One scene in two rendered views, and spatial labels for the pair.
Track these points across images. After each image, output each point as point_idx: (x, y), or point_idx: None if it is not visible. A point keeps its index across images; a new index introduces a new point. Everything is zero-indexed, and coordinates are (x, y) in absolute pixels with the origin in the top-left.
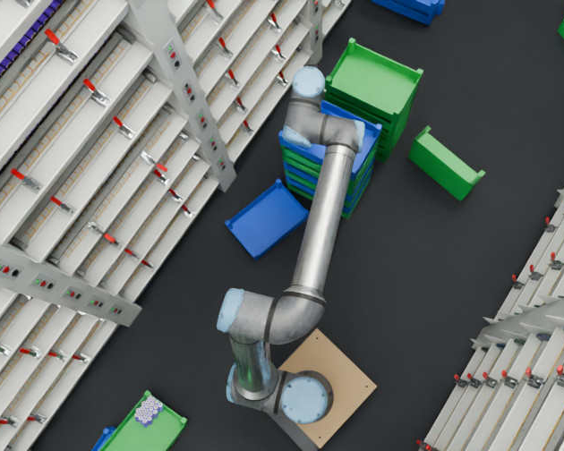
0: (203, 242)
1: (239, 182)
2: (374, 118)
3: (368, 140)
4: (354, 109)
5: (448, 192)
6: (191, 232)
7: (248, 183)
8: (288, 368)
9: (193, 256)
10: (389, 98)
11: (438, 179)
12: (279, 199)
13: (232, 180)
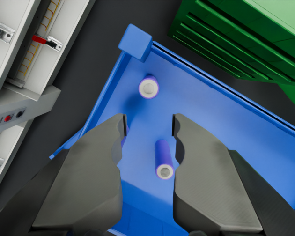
0: (37, 163)
1: (65, 98)
2: (289, 65)
3: None
4: (245, 39)
5: None
6: (22, 152)
7: (76, 100)
8: None
9: (30, 175)
10: None
11: None
12: None
13: (55, 98)
